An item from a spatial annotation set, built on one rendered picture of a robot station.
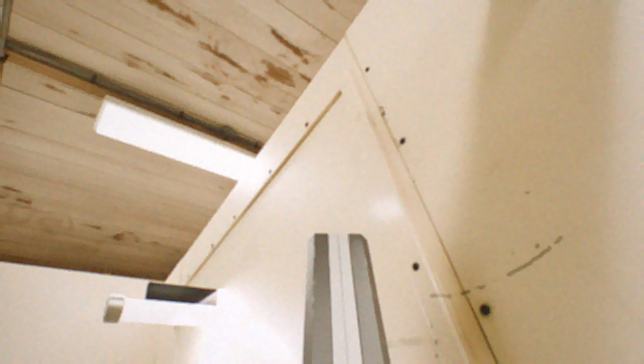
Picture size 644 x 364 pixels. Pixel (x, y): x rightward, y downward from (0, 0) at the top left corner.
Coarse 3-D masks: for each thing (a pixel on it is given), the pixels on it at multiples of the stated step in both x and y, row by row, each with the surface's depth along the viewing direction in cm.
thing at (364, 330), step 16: (352, 240) 10; (352, 256) 9; (368, 256) 10; (352, 272) 9; (368, 272) 9; (352, 288) 9; (368, 288) 9; (352, 304) 8; (368, 304) 8; (352, 320) 8; (368, 320) 8; (352, 336) 7; (368, 336) 7; (384, 336) 8; (352, 352) 7; (368, 352) 7; (384, 352) 7
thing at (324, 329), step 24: (312, 240) 10; (336, 240) 10; (312, 264) 9; (336, 264) 9; (312, 288) 8; (336, 288) 8; (312, 312) 8; (336, 312) 8; (312, 336) 7; (336, 336) 7; (312, 360) 7; (336, 360) 7
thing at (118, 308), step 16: (160, 288) 82; (176, 288) 85; (192, 288) 87; (208, 288) 90; (112, 304) 73; (128, 304) 75; (144, 304) 77; (160, 304) 79; (176, 304) 81; (192, 304) 84; (208, 304) 87; (112, 320) 73; (128, 320) 75; (144, 320) 76; (160, 320) 78; (176, 320) 80; (192, 320) 82; (208, 320) 84
